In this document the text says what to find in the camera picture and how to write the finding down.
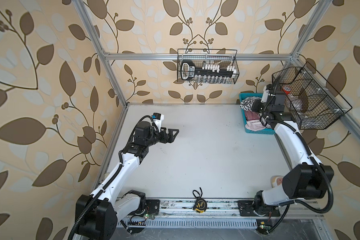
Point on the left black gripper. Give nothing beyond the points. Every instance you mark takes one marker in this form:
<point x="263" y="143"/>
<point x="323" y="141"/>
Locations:
<point x="170" y="139"/>

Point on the black white striped tank top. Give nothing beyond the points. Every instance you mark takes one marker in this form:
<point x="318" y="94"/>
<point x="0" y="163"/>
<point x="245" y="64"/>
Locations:
<point x="247" y="103"/>

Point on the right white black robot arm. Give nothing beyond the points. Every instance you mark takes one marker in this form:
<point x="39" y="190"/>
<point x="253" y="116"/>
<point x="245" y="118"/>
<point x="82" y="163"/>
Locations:
<point x="309" y="181"/>

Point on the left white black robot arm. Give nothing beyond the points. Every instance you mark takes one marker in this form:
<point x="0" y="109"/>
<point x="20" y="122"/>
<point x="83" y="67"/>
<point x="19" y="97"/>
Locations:
<point x="98" y="214"/>

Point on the red white striped tank top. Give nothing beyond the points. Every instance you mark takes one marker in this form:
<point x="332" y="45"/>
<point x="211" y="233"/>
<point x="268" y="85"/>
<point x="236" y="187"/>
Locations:
<point x="252" y="116"/>

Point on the pink white tank top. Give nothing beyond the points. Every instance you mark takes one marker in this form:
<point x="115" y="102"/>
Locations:
<point x="256" y="125"/>

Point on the red capped plastic bottle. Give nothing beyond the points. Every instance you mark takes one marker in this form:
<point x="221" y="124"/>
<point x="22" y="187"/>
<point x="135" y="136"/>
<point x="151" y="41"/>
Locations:
<point x="293" y="103"/>

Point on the teal plastic basket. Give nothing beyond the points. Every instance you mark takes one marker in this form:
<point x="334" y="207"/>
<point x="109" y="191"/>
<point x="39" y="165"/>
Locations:
<point x="263" y="132"/>

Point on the black white tool set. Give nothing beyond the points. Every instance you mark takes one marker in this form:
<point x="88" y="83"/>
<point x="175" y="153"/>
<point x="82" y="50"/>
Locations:
<point x="189" y="70"/>

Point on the yellow black tape measure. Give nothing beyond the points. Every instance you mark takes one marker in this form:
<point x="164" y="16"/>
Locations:
<point x="200" y="205"/>

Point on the right circuit board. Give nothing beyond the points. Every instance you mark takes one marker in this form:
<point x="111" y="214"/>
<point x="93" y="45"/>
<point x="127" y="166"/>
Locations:
<point x="263" y="227"/>

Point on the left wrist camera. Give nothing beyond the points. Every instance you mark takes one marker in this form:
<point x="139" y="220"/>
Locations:
<point x="158" y="118"/>

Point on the right black wire basket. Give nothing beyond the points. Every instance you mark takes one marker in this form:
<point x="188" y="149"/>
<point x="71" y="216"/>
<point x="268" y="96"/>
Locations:
<point x="323" y="103"/>

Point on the black wire basket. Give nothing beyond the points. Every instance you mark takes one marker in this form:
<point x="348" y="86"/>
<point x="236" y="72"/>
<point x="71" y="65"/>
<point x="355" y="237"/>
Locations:
<point x="208" y="66"/>
<point x="323" y="103"/>

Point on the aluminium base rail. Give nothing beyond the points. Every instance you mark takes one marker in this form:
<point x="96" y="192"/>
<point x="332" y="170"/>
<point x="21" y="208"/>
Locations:
<point x="217" y="209"/>

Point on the back black wire basket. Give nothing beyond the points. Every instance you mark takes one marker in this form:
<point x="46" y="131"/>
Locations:
<point x="208" y="66"/>

